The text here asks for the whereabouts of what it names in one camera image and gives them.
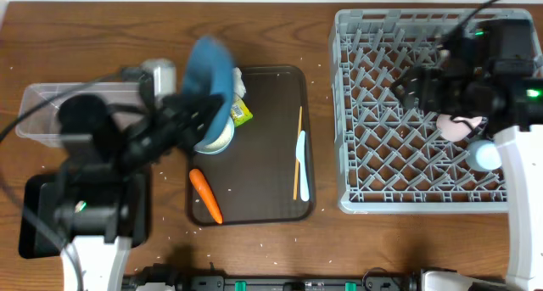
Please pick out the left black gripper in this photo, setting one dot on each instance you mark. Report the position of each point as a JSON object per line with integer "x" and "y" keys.
{"x": 170, "y": 124}

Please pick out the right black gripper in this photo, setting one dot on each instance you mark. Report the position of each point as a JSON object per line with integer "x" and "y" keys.
{"x": 434, "y": 79}

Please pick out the dark blue plate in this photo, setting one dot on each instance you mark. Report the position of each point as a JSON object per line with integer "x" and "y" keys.
{"x": 209, "y": 72}

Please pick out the pink cup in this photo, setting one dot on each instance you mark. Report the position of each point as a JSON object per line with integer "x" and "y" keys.
{"x": 454, "y": 129}

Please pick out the light blue cup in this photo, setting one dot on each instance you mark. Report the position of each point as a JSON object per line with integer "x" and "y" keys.
{"x": 483, "y": 156}

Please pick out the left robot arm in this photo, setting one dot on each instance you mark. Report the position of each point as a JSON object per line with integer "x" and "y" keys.
{"x": 88, "y": 263}

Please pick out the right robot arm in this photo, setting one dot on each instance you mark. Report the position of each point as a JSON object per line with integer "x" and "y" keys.
{"x": 492, "y": 75}

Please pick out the grey plastic dishwasher rack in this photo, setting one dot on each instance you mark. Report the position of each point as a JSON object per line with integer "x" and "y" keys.
{"x": 392, "y": 160}

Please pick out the black waste tray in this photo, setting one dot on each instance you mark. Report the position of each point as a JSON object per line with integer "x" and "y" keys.
{"x": 61, "y": 207}

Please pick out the light blue rice bowl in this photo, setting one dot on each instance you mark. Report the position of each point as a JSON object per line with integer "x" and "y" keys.
{"x": 221, "y": 143}

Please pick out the green snack wrapper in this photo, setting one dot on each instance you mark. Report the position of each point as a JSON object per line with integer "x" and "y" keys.
{"x": 239, "y": 112}

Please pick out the crumpled white tissue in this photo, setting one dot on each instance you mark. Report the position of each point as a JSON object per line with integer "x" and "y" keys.
{"x": 239, "y": 87}

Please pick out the orange carrot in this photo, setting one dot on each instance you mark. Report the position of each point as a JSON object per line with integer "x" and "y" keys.
{"x": 205, "y": 192}

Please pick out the dark brown serving tray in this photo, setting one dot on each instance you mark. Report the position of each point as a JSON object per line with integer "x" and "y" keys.
{"x": 253, "y": 178}

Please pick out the light blue plastic knife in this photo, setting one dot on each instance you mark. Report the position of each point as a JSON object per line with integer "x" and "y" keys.
{"x": 304, "y": 191}

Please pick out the clear plastic bin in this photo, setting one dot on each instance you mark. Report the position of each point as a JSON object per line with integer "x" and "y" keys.
{"x": 43, "y": 126}

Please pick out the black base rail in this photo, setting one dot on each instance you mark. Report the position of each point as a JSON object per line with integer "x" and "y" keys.
{"x": 166, "y": 277}

